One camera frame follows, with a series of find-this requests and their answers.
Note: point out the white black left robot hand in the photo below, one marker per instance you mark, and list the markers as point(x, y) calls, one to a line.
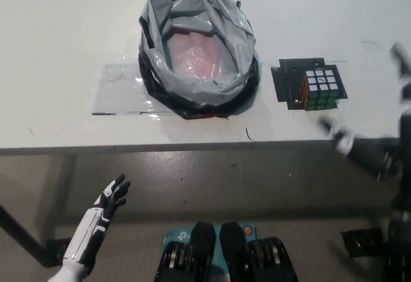
point(91, 227)

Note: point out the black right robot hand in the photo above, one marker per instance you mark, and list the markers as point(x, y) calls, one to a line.
point(379, 156)

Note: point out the Rubik's cube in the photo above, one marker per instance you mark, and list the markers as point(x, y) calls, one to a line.
point(321, 92)

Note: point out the grey black plastic bag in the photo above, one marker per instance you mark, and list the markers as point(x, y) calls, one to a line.
point(154, 60)

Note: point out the pink plastic bag lining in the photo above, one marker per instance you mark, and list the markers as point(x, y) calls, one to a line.
point(199, 57)

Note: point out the black table foot plate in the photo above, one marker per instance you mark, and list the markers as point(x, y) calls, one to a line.
point(363, 241)
point(59, 245)

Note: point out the black diagonal table leg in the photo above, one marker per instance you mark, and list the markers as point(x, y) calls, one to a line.
point(22, 234)

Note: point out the black tape square marker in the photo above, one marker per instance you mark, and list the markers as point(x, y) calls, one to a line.
point(285, 83)

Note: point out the clear tape patch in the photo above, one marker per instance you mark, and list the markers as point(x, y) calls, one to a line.
point(118, 89)

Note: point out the robot body black teal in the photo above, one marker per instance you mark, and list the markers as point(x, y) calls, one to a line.
point(231, 256)

